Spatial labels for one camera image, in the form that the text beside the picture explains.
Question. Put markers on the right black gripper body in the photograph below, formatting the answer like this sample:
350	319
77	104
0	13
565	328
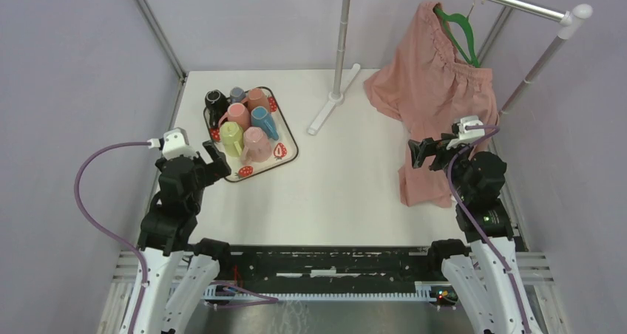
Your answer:
444	154

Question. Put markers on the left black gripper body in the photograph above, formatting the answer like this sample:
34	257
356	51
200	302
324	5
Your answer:
206	173

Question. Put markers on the yellow mug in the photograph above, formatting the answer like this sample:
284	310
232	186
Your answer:
231	135

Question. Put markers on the light pink mug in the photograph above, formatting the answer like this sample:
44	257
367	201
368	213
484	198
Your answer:
257	146

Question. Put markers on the blue mug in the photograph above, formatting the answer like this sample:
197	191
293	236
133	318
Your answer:
261	118

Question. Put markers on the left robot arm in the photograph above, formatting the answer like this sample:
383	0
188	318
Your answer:
173	274

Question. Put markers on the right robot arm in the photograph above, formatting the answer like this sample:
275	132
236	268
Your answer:
483	269

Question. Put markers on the salmon pink mug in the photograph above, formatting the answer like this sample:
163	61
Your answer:
238	113

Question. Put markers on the black mug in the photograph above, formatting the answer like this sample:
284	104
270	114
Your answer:
217	105

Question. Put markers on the grey-blue mug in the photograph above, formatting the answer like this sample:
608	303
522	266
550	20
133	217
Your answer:
237	95

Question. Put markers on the terracotta mug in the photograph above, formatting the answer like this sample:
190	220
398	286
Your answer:
256	97

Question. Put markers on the pink shorts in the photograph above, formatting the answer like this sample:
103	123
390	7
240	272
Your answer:
427	86

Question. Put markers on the strawberry pattern tray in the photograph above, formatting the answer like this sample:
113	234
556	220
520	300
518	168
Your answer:
284	151

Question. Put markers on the metal clothes rack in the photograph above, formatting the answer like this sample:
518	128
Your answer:
570	22

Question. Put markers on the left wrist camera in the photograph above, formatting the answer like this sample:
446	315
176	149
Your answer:
173	144

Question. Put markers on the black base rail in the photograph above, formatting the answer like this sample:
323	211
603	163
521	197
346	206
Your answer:
329	269

